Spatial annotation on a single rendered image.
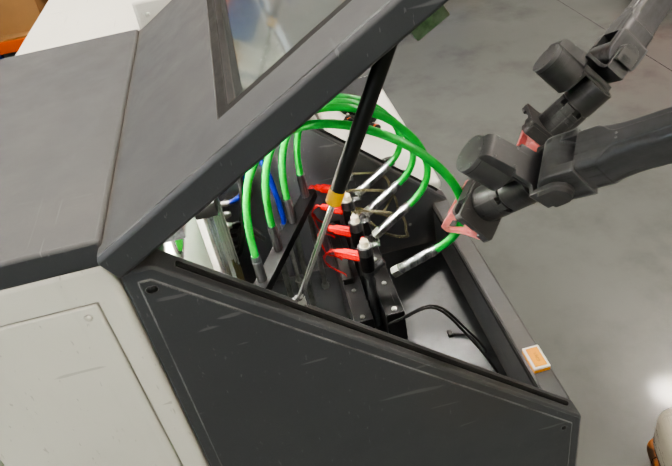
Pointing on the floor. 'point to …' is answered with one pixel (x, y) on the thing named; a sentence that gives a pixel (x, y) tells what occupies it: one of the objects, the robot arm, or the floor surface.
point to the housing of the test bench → (74, 248)
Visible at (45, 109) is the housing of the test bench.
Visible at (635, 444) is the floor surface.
